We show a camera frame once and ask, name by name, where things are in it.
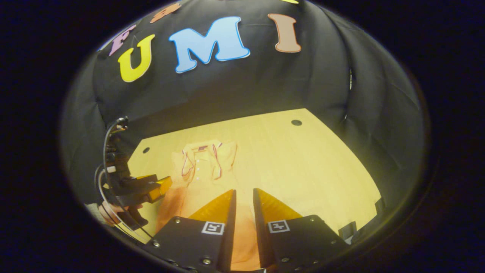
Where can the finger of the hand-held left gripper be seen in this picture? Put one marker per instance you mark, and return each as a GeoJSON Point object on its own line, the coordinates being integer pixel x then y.
{"type": "Point", "coordinates": [144, 179]}
{"type": "Point", "coordinates": [161, 187]}

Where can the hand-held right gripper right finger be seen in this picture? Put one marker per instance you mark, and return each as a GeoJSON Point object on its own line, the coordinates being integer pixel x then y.
{"type": "Point", "coordinates": [259, 235]}

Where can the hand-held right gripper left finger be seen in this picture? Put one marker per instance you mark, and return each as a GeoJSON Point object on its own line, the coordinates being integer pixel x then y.
{"type": "Point", "coordinates": [229, 235]}

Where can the orange polo T-shirt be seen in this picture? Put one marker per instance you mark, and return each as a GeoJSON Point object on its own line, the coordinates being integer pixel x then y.
{"type": "Point", "coordinates": [201, 189]}

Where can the black backdrop cloth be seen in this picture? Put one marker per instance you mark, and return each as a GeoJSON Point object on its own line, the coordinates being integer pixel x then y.
{"type": "Point", "coordinates": [246, 87]}

